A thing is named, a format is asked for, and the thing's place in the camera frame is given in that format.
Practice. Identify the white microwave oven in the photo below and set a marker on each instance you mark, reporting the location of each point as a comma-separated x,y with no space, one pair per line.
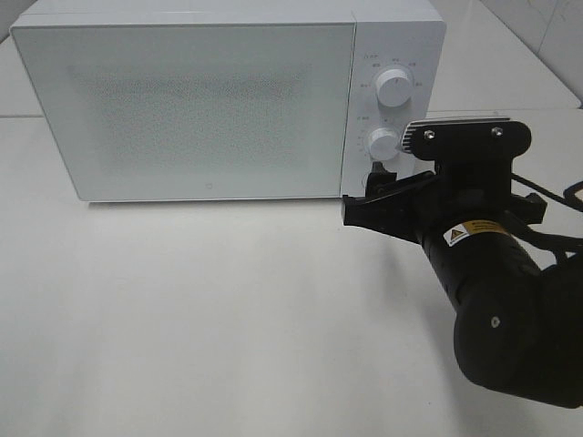
405,34

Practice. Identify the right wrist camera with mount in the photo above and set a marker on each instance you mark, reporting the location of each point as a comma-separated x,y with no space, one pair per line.
466,139

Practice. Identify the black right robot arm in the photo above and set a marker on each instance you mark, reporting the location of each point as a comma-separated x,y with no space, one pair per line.
516,292

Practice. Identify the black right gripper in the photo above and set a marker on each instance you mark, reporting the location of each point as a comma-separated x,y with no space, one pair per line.
407,208

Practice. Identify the white microwave door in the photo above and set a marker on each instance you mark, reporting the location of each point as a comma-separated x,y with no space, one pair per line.
144,113

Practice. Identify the white microwave knob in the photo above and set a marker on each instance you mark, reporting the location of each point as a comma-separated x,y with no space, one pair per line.
393,87
383,144

